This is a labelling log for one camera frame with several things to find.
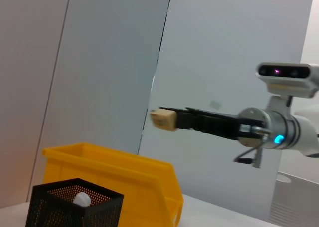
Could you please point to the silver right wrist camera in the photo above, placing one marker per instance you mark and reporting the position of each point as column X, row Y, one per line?
column 284, row 77

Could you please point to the yellow plastic bin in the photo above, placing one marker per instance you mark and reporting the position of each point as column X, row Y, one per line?
column 124, row 177

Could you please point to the mint green pen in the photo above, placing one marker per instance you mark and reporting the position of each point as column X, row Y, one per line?
column 82, row 199

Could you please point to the black mesh pen holder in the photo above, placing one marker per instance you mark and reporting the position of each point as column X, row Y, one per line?
column 74, row 209

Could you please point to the white vented cabinet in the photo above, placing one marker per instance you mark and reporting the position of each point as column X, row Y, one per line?
column 294, row 202

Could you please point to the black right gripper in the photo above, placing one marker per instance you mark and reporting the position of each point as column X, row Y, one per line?
column 219, row 125

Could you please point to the beige barcode eraser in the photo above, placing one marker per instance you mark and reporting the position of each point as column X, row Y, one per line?
column 163, row 120

